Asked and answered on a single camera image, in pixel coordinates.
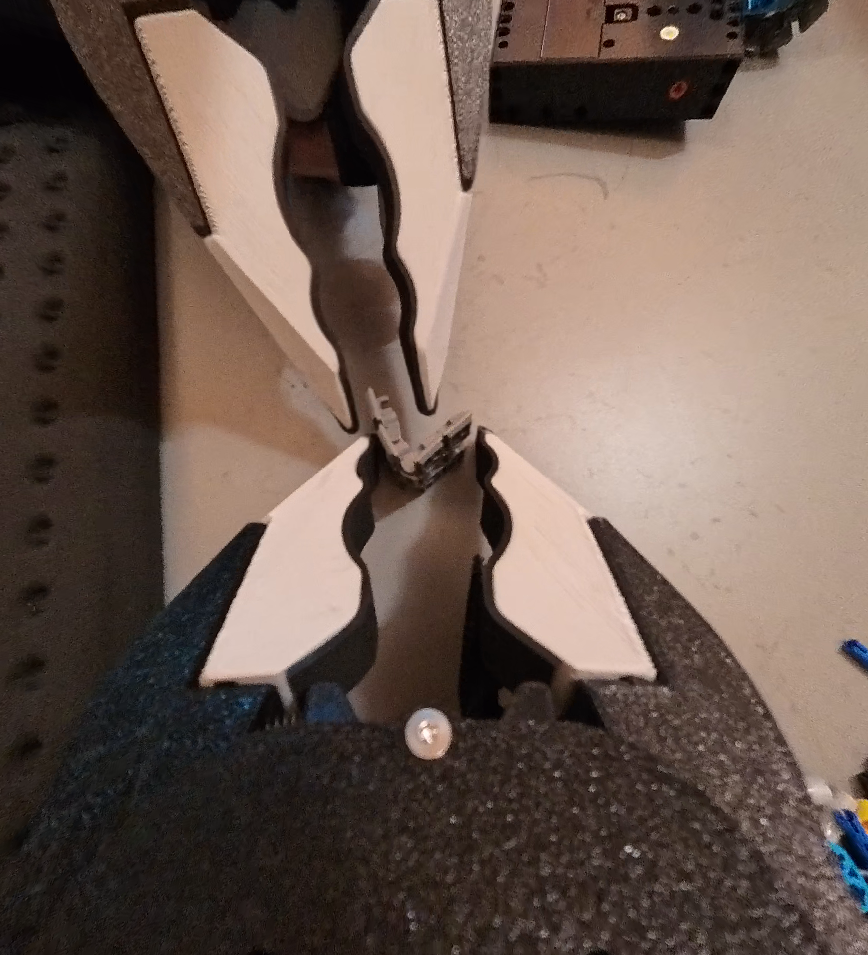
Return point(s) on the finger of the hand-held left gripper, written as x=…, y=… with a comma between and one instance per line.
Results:
x=419, y=149
x=225, y=149

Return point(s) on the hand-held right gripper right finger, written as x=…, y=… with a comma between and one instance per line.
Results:
x=568, y=597

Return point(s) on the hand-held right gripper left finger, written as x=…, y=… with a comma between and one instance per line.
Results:
x=292, y=597

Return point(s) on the black control box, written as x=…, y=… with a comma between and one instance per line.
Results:
x=613, y=74

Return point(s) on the black studded pad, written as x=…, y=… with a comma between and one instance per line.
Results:
x=31, y=448

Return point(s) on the blue tracked toy robot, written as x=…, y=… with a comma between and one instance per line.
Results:
x=777, y=19

